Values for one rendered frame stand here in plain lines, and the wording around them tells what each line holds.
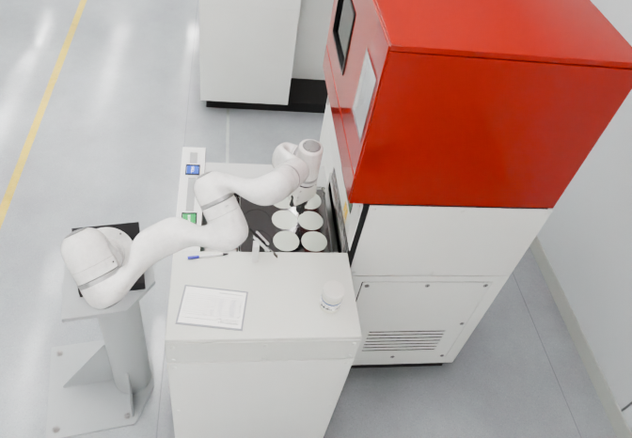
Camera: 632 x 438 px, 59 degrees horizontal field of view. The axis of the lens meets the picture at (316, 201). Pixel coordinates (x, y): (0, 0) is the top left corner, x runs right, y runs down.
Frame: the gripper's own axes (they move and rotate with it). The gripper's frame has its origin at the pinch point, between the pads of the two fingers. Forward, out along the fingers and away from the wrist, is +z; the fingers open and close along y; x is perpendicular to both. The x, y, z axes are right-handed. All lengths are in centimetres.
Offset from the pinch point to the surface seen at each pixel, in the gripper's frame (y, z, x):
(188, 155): 19, 5, -50
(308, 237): -0.3, 10.1, 7.3
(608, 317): -134, 67, 97
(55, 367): 94, 99, -44
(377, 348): -27, 75, 40
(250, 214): 12.3, 10.4, -14.0
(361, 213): -4.9, -18.1, 24.6
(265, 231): 12.3, 10.1, -3.8
